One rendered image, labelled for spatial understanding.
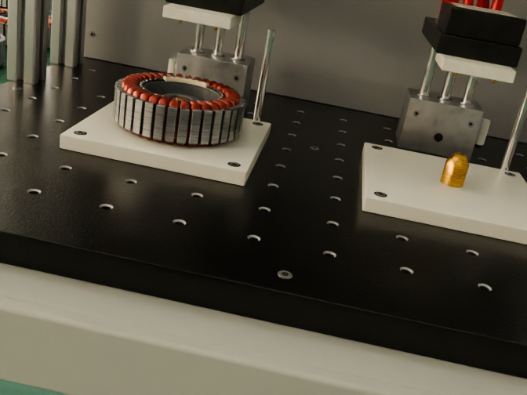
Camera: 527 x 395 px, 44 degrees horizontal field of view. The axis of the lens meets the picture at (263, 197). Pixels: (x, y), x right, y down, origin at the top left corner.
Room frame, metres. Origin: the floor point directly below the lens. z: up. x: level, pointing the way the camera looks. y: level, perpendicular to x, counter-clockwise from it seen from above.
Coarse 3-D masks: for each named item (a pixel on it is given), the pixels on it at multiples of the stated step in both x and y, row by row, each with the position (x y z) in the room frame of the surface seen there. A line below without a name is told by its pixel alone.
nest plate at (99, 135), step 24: (96, 120) 0.53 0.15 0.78; (72, 144) 0.48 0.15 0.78; (96, 144) 0.48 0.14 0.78; (120, 144) 0.48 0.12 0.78; (144, 144) 0.49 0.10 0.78; (168, 144) 0.50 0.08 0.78; (240, 144) 0.53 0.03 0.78; (168, 168) 0.47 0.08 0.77; (192, 168) 0.47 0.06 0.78; (216, 168) 0.47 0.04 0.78; (240, 168) 0.47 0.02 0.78
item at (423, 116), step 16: (416, 96) 0.66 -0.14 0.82; (432, 96) 0.67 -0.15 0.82; (416, 112) 0.65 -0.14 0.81; (432, 112) 0.65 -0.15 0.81; (448, 112) 0.65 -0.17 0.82; (464, 112) 0.65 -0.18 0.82; (480, 112) 0.65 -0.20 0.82; (400, 128) 0.67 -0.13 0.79; (416, 128) 0.65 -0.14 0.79; (432, 128) 0.65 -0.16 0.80; (448, 128) 0.65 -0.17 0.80; (464, 128) 0.65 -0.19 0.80; (400, 144) 0.65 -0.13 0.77; (416, 144) 0.65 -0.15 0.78; (432, 144) 0.65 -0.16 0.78; (448, 144) 0.65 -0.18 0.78; (464, 144) 0.65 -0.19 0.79
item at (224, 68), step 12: (192, 48) 0.71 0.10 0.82; (180, 60) 0.67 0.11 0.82; (192, 60) 0.67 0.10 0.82; (204, 60) 0.67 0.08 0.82; (216, 60) 0.67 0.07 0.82; (228, 60) 0.67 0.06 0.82; (240, 60) 0.68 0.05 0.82; (252, 60) 0.70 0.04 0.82; (180, 72) 0.67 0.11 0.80; (192, 72) 0.67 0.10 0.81; (204, 72) 0.67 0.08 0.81; (216, 72) 0.67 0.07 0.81; (228, 72) 0.67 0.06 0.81; (240, 72) 0.67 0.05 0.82; (252, 72) 0.70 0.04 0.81; (228, 84) 0.67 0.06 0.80; (240, 84) 0.67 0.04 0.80
